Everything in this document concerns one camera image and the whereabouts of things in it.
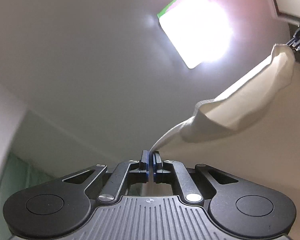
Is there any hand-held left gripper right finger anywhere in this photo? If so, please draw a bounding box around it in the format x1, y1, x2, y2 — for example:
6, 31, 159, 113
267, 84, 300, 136
152, 151, 240, 204

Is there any white shirt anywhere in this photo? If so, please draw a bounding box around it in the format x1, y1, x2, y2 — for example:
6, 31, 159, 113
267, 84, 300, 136
150, 44, 300, 240

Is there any ceiling light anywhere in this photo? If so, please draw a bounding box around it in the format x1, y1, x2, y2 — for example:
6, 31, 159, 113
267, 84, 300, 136
157, 0, 234, 69

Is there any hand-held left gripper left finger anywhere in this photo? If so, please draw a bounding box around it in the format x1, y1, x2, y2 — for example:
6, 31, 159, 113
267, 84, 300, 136
61, 150, 150, 204

